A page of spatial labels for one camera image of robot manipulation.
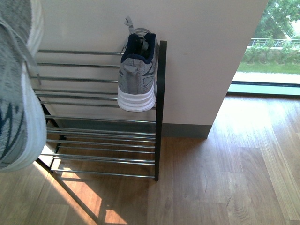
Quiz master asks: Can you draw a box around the black metal shoe rack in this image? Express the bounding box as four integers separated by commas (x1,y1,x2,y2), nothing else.
31,41,167,180

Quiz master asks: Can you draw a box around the grey sneaker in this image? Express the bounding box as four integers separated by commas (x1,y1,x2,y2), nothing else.
117,16,159,112
0,0,46,172

